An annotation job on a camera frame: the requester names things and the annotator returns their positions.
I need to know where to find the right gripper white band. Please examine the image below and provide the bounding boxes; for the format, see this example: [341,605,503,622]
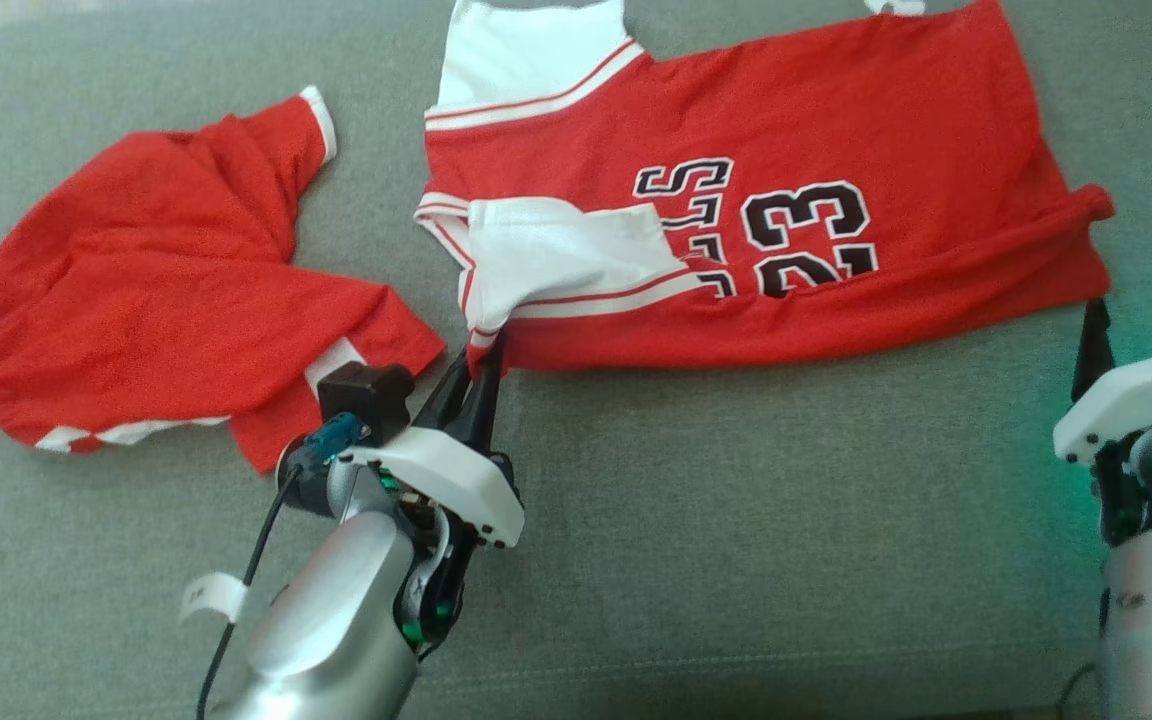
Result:
[1052,297,1152,467]

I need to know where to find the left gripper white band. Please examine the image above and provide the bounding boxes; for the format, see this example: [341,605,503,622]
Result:
[340,333,526,550]

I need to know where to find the red mesh shorts white stripes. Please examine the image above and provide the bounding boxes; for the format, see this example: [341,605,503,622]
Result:
[0,84,448,477]

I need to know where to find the red white basketball jersey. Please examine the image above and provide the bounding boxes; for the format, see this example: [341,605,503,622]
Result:
[413,0,1118,378]

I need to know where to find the large grey sofa cushion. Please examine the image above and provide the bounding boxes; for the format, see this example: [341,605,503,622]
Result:
[0,0,1152,720]

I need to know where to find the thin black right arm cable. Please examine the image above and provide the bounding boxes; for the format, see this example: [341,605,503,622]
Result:
[1054,588,1115,720]

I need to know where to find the white cable label tag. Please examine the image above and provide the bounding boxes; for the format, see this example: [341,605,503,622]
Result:
[178,571,250,627]

